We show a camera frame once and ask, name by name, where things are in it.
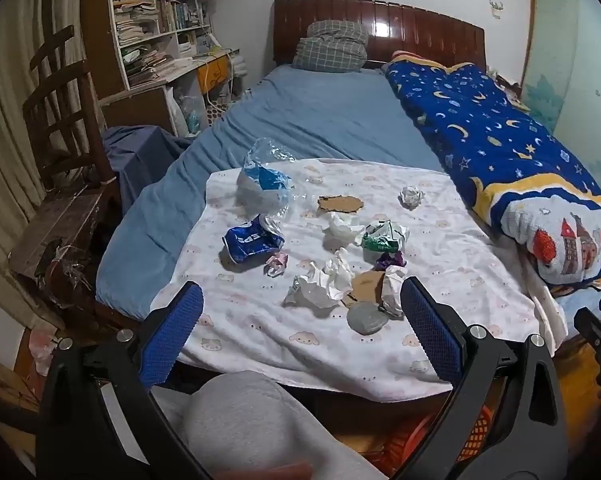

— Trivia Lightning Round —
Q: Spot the grey stone-like trash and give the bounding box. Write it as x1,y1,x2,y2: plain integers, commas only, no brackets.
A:
347,301,389,336

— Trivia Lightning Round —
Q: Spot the purple wrapper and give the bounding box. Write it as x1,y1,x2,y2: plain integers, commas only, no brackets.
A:
374,250,405,271

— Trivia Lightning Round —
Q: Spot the brown cardboard piece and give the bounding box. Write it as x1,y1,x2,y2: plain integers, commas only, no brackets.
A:
341,270,385,308

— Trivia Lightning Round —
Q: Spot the green white wrapper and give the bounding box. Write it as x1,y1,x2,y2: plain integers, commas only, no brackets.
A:
361,220,410,254

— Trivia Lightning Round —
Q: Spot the large white tissue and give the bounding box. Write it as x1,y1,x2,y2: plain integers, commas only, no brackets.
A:
283,248,355,310

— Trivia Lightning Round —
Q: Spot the crushed blue can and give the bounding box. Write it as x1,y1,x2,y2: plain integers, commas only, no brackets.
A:
222,214,285,263

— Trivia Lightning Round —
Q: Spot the small white paper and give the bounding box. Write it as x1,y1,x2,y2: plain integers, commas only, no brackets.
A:
399,186,424,210

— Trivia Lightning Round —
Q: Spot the round cardboard piece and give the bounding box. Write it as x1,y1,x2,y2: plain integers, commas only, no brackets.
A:
317,195,364,214

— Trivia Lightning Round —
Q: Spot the pink paper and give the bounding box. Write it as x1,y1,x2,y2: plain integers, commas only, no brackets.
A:
264,252,288,278

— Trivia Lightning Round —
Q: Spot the orange plastic trash basket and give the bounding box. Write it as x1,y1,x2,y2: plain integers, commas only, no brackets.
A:
364,398,496,478

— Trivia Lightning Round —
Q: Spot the dark wooden chair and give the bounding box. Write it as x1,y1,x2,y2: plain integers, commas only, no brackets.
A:
8,26,122,326

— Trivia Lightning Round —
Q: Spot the blue star moon quilt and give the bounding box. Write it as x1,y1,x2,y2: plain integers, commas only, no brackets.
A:
386,51,601,288

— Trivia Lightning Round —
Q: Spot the white patterned cloth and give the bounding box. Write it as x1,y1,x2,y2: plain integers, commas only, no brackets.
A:
152,159,553,402

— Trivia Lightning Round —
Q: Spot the crushed clear plastic bottle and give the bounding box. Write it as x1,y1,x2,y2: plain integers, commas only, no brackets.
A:
236,138,296,219

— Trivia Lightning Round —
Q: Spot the dark blue cloth heap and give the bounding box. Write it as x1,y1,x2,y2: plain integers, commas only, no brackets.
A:
102,125,193,214

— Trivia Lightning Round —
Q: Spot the glass sliding door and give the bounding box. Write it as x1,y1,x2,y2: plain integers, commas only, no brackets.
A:
523,0,601,188

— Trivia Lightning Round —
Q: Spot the blue bed sheet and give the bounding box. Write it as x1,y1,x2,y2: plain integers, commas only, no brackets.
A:
95,65,441,318

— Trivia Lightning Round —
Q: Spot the wooden bookshelf with books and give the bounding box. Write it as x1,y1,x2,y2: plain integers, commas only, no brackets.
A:
80,0,233,138

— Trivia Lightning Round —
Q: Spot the grey plaid pillow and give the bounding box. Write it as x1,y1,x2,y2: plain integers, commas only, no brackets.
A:
292,20,369,73

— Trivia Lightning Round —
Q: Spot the dark wooden headboard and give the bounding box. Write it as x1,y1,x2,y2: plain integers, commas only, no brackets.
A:
272,0,487,70

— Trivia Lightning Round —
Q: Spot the beige curtain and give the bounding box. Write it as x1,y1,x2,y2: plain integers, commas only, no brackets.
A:
0,0,80,328

